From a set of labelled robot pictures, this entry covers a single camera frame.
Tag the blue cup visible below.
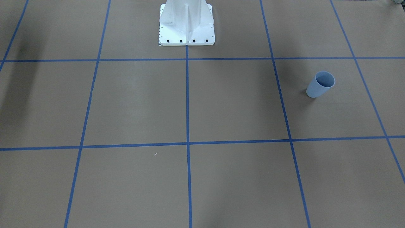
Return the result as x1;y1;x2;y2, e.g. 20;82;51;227
306;71;336;98

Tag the white pedestal column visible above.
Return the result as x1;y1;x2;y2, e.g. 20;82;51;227
158;0;215;46

